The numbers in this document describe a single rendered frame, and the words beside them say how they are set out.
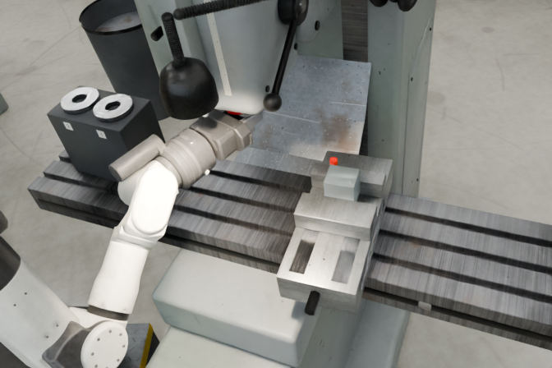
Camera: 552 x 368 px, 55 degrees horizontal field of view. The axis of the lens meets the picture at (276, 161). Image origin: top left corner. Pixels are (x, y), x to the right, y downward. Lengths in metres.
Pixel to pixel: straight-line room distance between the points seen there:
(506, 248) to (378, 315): 0.87
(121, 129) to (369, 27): 0.60
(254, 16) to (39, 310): 0.50
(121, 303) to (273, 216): 0.42
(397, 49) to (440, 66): 2.07
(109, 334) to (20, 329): 0.13
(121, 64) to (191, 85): 2.31
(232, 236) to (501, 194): 1.67
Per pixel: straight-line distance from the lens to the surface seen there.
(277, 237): 1.13
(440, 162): 2.70
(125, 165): 0.90
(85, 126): 1.27
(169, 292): 1.20
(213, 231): 1.17
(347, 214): 1.01
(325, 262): 0.99
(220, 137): 0.94
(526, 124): 2.99
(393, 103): 1.36
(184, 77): 0.65
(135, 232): 0.87
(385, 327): 1.90
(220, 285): 1.18
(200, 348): 1.25
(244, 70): 0.82
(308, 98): 1.36
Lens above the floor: 1.86
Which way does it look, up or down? 43 degrees down
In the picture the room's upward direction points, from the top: 10 degrees counter-clockwise
